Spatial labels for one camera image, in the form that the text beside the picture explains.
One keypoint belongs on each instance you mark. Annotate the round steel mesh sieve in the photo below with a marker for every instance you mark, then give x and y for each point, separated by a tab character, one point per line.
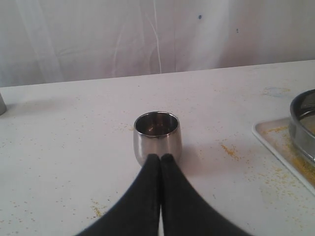
301	107

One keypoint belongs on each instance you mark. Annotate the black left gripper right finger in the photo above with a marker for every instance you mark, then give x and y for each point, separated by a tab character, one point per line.
184	211

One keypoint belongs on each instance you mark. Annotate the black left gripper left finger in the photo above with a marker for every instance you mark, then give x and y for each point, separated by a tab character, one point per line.
137	212

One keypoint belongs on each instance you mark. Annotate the white square plastic tray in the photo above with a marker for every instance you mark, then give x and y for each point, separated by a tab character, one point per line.
256	130

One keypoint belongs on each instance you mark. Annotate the white curtain backdrop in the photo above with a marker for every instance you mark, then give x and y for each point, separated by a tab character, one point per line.
48	41

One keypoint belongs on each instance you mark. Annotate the yellow and white grain mix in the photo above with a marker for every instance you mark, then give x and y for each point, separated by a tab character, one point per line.
278	138

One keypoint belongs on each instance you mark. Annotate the stainless steel cup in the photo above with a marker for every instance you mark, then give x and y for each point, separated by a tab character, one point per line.
159	133

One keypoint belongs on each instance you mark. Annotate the grey cylinder at table edge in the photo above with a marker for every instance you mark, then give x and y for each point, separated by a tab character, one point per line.
3	107

